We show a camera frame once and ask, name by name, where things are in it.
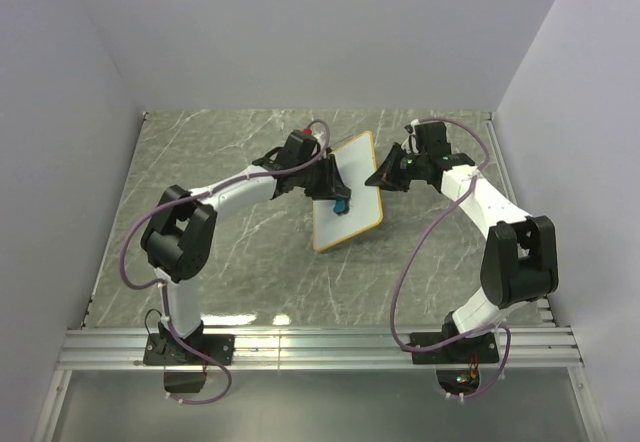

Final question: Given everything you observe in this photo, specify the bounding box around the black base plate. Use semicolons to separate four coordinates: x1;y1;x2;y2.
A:
143;332;236;366
399;331;501;366

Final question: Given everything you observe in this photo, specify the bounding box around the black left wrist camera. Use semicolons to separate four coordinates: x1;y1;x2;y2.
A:
278;129;319;168

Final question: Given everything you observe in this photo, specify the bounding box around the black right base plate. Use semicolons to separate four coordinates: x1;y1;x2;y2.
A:
399;331;501;366

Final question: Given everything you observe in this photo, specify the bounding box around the aluminium front rail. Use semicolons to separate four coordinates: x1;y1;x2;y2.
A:
56;326;583;371

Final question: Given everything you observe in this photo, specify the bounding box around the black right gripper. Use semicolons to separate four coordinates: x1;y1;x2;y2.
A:
364;143;426;194

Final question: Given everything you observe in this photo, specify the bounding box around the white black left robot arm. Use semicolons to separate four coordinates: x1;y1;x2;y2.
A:
141;147;352;364

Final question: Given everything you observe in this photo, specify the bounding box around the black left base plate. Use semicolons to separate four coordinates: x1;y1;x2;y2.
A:
143;332;236;366

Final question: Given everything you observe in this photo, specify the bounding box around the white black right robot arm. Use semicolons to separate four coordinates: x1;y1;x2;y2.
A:
365;143;558;362

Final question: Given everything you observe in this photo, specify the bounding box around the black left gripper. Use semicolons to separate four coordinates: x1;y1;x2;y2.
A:
297;155;351;202

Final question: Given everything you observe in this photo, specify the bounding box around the blue whiteboard eraser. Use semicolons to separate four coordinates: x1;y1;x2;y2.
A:
333;199;349;215

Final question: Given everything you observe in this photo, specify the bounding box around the orange framed whiteboard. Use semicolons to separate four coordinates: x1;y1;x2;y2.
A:
312;131;384;253

